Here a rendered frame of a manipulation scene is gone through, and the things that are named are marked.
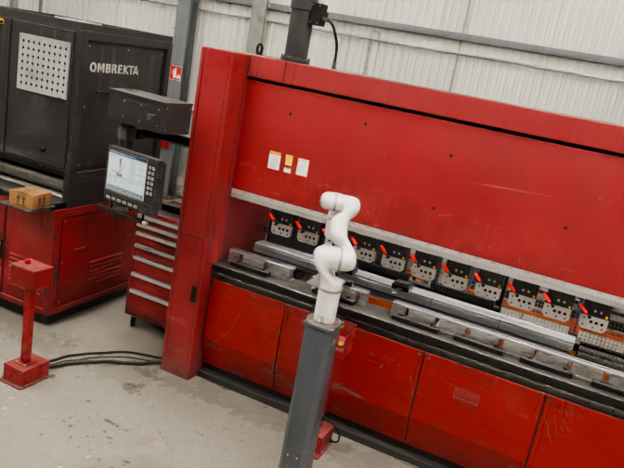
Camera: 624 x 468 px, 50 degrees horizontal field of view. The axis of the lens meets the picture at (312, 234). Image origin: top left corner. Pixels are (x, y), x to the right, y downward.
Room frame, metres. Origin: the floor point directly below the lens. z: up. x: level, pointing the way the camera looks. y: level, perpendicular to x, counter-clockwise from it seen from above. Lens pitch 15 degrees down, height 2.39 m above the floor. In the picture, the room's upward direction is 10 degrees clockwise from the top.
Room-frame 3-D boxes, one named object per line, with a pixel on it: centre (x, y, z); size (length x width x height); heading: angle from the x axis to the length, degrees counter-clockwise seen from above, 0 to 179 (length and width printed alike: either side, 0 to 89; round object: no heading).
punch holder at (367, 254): (4.17, -0.36, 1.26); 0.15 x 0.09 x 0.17; 67
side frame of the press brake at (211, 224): (4.78, 0.63, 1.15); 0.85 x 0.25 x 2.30; 157
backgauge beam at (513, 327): (4.35, -0.68, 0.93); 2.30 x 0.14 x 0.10; 67
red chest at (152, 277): (5.14, 1.05, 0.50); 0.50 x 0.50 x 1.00; 67
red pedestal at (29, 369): (3.98, 1.70, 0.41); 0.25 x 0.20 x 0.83; 157
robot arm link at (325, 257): (3.43, -0.12, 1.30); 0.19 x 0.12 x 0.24; 94
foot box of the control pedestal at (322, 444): (3.81, -0.24, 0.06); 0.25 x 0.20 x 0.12; 158
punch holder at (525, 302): (3.78, -1.28, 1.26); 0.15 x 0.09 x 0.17; 67
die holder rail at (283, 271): (4.45, 0.31, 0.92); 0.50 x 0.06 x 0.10; 67
